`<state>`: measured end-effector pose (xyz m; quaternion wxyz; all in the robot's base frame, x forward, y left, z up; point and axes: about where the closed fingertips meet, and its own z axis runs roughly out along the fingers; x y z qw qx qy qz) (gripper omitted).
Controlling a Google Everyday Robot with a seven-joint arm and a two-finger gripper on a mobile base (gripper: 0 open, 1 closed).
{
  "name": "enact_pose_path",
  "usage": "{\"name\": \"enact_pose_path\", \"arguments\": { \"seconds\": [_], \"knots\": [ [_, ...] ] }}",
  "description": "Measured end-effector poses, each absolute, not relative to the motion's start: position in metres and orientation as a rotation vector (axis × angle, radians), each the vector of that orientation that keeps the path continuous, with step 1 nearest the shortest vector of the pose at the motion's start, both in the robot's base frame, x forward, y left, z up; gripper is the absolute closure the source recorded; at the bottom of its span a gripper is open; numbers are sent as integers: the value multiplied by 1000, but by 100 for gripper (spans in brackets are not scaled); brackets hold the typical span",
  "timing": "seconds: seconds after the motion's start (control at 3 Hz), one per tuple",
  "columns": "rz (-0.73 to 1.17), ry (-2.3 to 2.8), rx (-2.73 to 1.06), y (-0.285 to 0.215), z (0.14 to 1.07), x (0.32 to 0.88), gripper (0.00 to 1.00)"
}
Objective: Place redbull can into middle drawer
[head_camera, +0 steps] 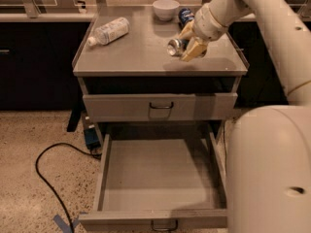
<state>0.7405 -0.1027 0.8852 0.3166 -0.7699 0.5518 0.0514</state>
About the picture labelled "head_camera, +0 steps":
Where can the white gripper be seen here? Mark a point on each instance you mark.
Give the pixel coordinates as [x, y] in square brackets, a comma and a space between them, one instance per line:
[210, 23]

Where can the silver blue redbull can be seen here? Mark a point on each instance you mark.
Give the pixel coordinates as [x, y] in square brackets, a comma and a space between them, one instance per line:
[176, 47]

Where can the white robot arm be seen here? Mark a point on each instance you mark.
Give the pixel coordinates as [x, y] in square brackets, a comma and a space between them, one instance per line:
[268, 165]

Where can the blue pepsi can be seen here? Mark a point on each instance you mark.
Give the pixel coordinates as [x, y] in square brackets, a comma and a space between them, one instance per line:
[185, 15]

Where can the closed grey top drawer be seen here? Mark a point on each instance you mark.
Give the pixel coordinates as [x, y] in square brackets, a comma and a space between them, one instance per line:
[161, 107]

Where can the grey drawer cabinet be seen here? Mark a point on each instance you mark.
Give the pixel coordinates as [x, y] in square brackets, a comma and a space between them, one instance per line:
[138, 63]

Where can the open grey middle drawer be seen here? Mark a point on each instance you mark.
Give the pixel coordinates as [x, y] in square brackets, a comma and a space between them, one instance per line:
[157, 183]

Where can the white bowl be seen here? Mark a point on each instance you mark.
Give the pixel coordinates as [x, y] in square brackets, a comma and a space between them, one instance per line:
[165, 9]

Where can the clear plastic water bottle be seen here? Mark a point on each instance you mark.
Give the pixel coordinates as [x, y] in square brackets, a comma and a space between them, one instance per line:
[109, 32]

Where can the blue power adapter box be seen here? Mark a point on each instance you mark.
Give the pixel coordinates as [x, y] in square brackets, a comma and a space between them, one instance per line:
[91, 139]

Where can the blue tape cross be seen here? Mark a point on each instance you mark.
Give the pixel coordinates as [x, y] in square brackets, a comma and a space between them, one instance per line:
[62, 225]

